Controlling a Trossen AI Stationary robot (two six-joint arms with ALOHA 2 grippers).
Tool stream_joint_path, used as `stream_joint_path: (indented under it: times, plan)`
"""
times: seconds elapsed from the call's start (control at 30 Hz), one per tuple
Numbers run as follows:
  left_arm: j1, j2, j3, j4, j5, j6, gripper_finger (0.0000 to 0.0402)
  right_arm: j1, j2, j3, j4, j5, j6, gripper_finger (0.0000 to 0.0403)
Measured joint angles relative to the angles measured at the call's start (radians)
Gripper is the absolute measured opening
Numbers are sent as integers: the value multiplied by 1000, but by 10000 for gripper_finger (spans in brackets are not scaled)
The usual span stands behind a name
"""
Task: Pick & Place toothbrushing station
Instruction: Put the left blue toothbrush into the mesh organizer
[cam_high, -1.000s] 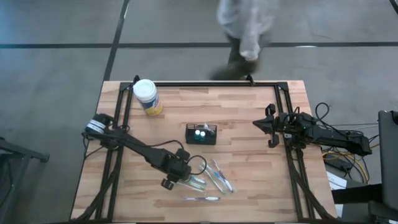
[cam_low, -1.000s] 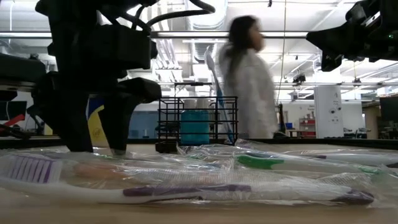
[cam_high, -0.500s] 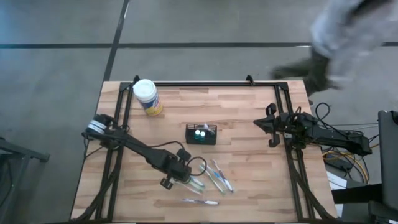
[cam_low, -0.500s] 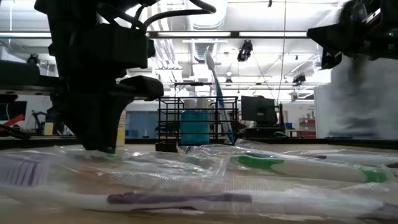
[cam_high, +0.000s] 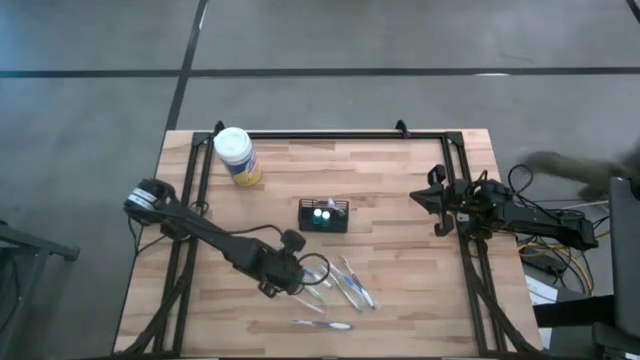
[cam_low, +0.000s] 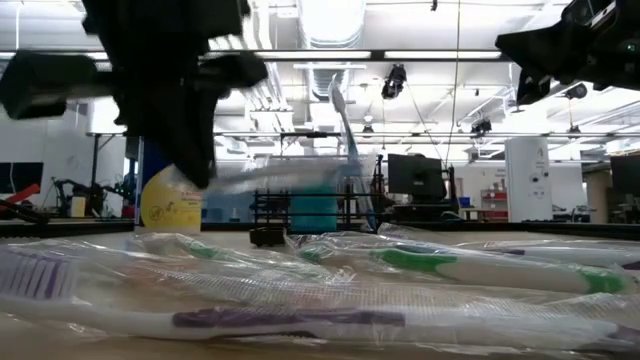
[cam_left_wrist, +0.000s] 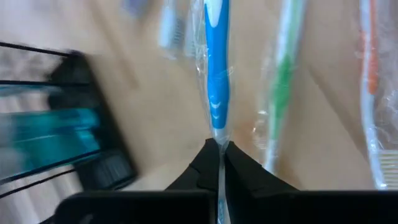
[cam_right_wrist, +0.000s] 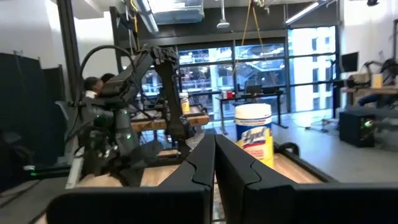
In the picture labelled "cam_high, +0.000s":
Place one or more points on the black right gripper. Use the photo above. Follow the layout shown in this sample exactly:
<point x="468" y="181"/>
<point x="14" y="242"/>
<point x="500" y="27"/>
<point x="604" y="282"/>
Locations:
<point x="477" y="205"/>

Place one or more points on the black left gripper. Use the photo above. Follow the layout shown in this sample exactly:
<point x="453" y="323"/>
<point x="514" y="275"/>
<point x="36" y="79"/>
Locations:
<point x="270" y="262"/>

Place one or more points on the blue toothbrush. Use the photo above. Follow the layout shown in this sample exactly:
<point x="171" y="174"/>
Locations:
<point x="316" y="276"/>
<point x="358" y="286"/>

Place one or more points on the orange toothbrush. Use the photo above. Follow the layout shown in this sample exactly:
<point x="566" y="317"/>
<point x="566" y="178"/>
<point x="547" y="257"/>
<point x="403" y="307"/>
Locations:
<point x="307" y="304"/>

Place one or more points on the green toothbrush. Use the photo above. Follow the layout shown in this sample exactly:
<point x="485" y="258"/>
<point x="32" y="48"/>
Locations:
<point x="345" y="292"/>
<point x="318" y="295"/>

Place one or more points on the teal mouthwash bottle white cap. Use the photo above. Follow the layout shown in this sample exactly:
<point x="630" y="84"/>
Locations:
<point x="326" y="216"/>
<point x="317" y="214"/>

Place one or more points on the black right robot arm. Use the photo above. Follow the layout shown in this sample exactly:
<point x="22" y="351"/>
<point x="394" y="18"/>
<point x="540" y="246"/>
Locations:
<point x="545" y="220"/>

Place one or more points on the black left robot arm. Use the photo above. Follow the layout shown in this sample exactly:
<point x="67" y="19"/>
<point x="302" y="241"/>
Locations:
<point x="200" y="227"/>

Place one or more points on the purple toothbrush in clear wrapper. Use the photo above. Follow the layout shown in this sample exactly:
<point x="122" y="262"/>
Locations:
<point x="320" y="325"/>

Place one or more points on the clear plastic cup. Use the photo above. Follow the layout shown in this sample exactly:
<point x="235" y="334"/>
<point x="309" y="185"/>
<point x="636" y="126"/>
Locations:
<point x="334" y="205"/>

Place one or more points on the black table clamp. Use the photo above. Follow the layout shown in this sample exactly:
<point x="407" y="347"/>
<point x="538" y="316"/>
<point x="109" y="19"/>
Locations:
<point x="401" y="127"/>
<point x="218" y="127"/>

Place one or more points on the disinfecting wipes canister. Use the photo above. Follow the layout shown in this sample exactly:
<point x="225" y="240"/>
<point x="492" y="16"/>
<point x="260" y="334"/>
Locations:
<point x="237" y="152"/>

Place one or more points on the white paper sheet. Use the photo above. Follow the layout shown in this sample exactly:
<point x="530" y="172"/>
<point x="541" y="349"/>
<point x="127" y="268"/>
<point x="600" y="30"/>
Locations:
<point x="540" y="290"/>

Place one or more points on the person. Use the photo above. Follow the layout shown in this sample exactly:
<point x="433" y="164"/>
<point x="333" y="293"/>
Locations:
<point x="575" y="170"/>

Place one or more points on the black aluminium rig frame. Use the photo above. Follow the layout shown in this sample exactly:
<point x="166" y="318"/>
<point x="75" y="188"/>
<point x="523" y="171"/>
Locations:
<point x="325" y="135"/>

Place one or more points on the black stand frame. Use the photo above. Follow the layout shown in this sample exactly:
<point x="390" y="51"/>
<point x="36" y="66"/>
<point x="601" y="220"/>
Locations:
<point x="30" y="245"/>

